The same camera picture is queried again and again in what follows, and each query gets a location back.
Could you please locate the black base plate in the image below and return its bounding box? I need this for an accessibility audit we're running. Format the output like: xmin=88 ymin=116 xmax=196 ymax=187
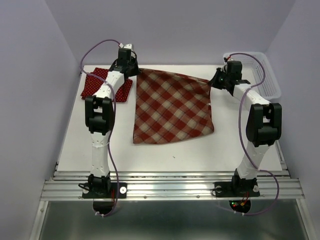
xmin=213 ymin=181 xmax=260 ymax=198
xmin=81 ymin=182 xmax=128 ymax=200

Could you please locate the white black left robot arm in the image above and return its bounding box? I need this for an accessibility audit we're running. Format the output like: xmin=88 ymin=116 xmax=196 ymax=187
xmin=80 ymin=44 xmax=140 ymax=197

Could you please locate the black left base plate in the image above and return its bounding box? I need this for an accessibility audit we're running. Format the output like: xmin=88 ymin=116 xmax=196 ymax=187
xmin=81 ymin=182 xmax=128 ymax=200

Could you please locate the aluminium mounting rail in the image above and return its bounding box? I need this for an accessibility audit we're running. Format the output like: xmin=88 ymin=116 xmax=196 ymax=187
xmin=40 ymin=169 xmax=305 ymax=201

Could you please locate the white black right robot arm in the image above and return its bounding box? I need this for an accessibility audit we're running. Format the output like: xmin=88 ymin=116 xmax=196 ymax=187
xmin=209 ymin=60 xmax=282 ymax=198

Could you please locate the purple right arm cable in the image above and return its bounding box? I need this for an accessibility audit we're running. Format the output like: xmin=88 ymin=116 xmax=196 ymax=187
xmin=216 ymin=52 xmax=280 ymax=217

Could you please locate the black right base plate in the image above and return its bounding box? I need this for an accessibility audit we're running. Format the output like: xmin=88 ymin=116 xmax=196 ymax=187
xmin=213 ymin=181 xmax=260 ymax=198

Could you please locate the red polka dot skirt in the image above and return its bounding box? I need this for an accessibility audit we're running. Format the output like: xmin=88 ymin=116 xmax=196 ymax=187
xmin=80 ymin=67 xmax=133 ymax=103

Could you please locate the white plastic basket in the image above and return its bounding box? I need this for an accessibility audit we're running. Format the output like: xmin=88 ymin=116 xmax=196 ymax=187
xmin=231 ymin=52 xmax=282 ymax=102

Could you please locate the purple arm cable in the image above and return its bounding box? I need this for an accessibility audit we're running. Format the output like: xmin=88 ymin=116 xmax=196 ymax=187
xmin=79 ymin=39 xmax=123 ymax=218
xmin=216 ymin=52 xmax=280 ymax=217

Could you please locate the red plaid skirt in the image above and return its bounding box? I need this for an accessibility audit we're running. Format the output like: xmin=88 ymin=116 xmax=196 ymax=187
xmin=132 ymin=68 xmax=215 ymax=145

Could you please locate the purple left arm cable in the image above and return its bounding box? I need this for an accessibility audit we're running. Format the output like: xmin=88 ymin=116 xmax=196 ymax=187
xmin=79 ymin=39 xmax=123 ymax=218

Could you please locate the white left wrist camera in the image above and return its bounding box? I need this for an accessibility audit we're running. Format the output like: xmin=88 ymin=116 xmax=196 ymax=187
xmin=119 ymin=43 xmax=134 ymax=51

